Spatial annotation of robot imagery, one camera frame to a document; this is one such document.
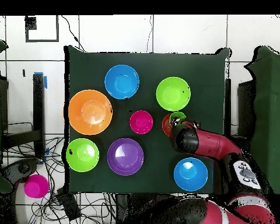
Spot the pink plastic cup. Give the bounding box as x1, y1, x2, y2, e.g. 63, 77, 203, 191
23, 174, 50, 199

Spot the dark green tablecloth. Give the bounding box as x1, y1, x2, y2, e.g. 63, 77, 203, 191
64, 45, 232, 195

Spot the black stand with blue tape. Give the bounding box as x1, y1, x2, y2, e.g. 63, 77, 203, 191
1, 72, 48, 159

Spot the dark square floor frame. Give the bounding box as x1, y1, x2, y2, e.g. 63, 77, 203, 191
24, 15, 60, 43

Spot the green plastic bowl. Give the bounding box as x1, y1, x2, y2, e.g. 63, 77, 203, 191
155, 76, 191, 112
65, 138, 100, 173

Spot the blue plastic bowl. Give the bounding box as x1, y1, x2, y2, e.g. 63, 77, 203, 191
104, 64, 140, 100
173, 157, 209, 193

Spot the black power strip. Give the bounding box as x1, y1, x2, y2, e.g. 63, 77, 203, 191
55, 187, 82, 221

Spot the black cable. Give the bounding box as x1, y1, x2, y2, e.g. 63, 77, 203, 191
60, 15, 86, 53

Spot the tangle of black cables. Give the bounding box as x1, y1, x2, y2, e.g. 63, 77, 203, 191
2, 136, 117, 224

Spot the purple plastic bowl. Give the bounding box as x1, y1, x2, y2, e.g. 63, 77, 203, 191
106, 138, 145, 176

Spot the red plastic bowl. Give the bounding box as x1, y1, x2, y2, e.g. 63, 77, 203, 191
161, 113, 175, 138

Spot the large orange plastic bowl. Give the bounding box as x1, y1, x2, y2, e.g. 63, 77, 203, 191
68, 89, 113, 136

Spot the green plastic cup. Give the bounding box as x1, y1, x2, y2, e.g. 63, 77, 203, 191
169, 111, 187, 124

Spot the black box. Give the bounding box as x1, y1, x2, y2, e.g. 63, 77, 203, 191
237, 80, 256, 141
0, 76, 9, 131

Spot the pink plastic bowl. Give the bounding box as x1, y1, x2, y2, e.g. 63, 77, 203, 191
129, 110, 154, 135

